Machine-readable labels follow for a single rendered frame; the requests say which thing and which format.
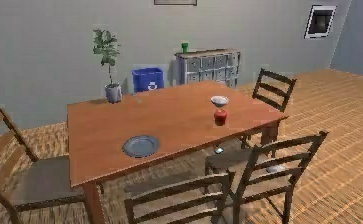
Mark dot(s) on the brown wooden dining table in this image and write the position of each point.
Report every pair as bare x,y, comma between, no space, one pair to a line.
175,120

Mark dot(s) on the white bowl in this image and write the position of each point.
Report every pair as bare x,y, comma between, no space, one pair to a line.
219,101

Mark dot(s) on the blue recycling bin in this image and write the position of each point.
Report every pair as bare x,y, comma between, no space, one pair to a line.
148,79

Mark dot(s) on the grey chest of drawers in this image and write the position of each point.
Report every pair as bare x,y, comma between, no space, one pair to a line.
207,68

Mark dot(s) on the grey plate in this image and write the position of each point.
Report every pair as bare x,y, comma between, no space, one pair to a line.
141,146

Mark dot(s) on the small grey object on floor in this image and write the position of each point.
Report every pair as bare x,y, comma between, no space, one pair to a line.
219,150

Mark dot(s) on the green cup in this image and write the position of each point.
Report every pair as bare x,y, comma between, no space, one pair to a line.
184,47

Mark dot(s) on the dark wooden chair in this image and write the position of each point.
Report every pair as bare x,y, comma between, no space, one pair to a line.
272,166
272,90
179,201

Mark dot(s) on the green house plant grey pot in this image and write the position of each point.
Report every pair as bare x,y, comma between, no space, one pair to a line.
108,60

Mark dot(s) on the light brown wooden chair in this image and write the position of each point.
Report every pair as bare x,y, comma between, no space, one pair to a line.
25,173

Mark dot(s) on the framed wall picture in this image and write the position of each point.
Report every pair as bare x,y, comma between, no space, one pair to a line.
175,2

